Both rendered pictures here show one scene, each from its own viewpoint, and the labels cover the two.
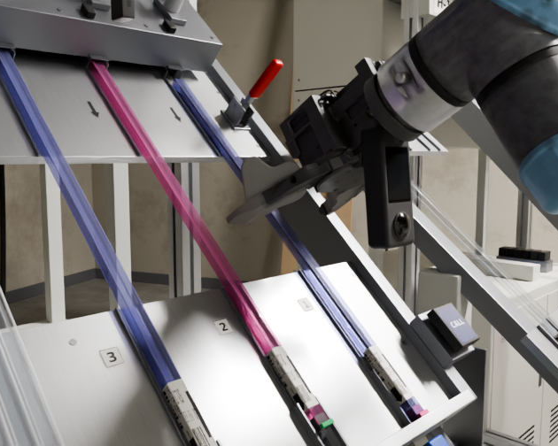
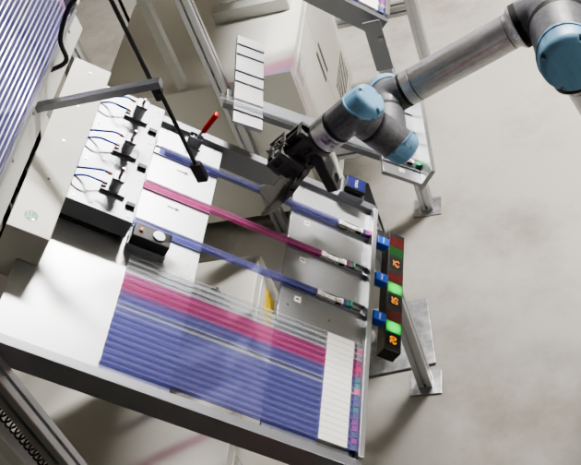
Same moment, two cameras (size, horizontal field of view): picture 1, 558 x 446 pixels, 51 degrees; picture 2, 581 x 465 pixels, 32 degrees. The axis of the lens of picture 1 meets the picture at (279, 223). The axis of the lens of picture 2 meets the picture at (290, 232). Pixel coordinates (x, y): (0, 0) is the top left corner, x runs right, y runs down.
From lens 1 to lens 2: 1.76 m
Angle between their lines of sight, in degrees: 40
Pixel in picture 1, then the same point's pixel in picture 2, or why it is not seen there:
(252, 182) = (268, 196)
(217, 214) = not seen: outside the picture
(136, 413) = (318, 307)
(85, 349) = (291, 303)
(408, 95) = (333, 146)
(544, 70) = (383, 131)
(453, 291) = not seen: hidden behind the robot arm
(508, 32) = (367, 124)
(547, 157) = (394, 155)
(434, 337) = (351, 196)
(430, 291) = not seen: hidden behind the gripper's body
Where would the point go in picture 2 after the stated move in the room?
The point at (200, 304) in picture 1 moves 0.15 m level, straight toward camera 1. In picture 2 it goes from (290, 258) to (341, 284)
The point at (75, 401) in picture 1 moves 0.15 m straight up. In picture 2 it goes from (306, 317) to (284, 268)
